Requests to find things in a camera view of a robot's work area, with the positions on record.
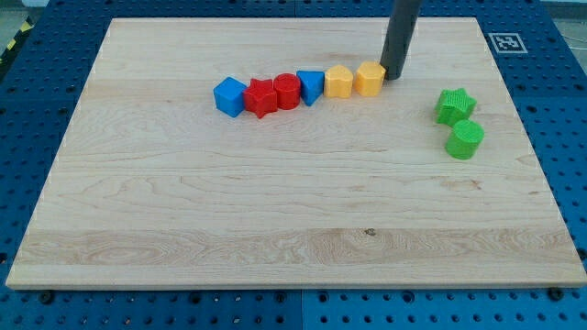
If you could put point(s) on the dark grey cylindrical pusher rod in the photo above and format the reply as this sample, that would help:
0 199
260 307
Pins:
398 36

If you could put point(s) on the yellow hexagon block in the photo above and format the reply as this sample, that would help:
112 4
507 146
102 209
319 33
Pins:
369 78

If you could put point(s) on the yellow heart block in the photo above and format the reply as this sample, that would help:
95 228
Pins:
338 82

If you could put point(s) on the green star block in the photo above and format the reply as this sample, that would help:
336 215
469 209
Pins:
453 106

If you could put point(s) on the white fiducial marker tag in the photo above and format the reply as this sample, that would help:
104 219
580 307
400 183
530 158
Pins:
507 43

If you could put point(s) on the blue triangle block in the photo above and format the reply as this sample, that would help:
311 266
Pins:
312 85

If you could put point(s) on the green cylinder block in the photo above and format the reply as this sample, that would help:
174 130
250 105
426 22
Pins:
464 139

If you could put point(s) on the red cylinder block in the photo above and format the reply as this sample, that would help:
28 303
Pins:
288 89

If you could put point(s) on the red star block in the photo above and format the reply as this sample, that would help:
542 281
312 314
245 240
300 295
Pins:
260 97

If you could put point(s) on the blue cube block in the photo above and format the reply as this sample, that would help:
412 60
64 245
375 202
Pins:
229 96

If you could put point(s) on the light wooden board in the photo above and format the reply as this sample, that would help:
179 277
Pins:
153 188

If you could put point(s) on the yellow black hazard tape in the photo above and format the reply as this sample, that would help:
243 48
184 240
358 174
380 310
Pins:
16 43

